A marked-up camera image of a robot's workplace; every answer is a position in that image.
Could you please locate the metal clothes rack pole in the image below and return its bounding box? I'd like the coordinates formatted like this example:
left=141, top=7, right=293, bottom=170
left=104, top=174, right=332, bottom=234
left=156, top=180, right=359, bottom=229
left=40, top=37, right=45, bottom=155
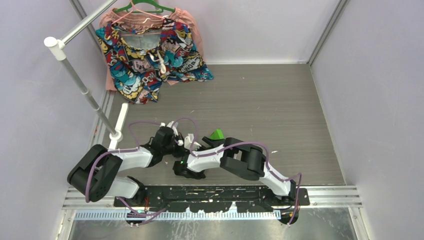
left=43, top=0, right=122, bottom=140

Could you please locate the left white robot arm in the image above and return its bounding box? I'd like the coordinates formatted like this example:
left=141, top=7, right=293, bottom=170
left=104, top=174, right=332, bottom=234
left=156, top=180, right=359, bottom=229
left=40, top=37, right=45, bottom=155
left=67, top=126, right=185, bottom=207

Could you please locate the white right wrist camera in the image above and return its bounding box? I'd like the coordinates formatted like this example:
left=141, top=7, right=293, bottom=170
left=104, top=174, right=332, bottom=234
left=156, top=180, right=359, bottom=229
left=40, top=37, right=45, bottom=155
left=183, top=133, right=201, bottom=153

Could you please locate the colorful patterned shirt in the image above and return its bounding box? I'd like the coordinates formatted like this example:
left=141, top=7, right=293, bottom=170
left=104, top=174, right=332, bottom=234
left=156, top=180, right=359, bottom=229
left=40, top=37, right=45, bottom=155
left=95, top=8, right=213, bottom=104

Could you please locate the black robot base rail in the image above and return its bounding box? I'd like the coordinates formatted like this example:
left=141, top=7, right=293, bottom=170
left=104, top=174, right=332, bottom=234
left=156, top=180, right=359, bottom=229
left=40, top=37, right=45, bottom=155
left=113, top=184, right=310, bottom=213

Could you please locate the green clothes hanger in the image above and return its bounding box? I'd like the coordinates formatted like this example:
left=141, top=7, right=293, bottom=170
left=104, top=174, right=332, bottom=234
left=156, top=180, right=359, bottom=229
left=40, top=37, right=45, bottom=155
left=112, top=0, right=177, bottom=14

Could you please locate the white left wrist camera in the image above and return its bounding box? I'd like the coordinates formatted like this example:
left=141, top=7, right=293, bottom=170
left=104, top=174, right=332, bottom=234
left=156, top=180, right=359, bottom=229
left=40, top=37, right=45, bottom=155
left=166, top=121, right=179, bottom=135

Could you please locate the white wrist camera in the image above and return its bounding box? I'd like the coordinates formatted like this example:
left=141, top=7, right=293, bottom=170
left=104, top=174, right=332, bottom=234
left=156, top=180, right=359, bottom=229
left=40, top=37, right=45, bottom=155
left=183, top=133, right=201, bottom=153
left=166, top=121, right=179, bottom=135

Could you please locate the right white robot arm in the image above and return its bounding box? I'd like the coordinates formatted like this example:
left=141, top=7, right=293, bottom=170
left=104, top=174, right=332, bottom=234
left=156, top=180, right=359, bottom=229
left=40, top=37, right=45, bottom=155
left=172, top=136, right=298, bottom=206

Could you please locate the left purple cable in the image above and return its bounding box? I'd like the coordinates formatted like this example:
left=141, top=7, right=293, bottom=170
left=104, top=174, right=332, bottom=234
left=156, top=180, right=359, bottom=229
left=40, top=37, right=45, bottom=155
left=82, top=119, right=177, bottom=223

